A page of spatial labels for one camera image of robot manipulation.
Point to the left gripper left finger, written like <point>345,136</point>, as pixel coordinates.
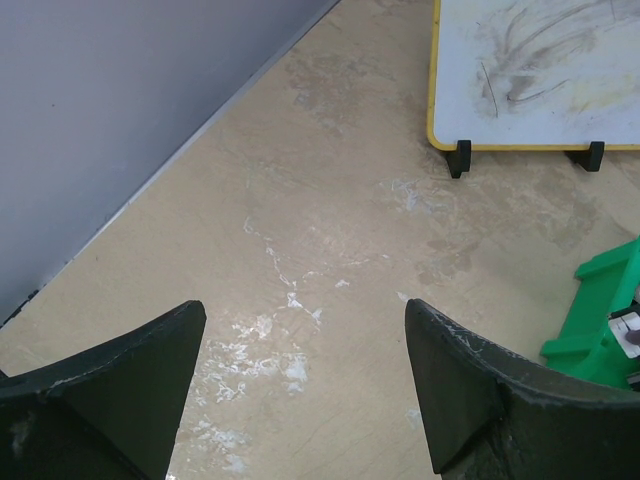
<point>110,412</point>

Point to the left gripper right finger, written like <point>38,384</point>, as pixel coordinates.
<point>489,413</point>

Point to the green plastic bin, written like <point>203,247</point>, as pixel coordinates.
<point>586,348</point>

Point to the small whiteboard on stand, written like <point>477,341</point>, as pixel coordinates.
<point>559,76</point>

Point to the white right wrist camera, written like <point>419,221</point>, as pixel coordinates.
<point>624,325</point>

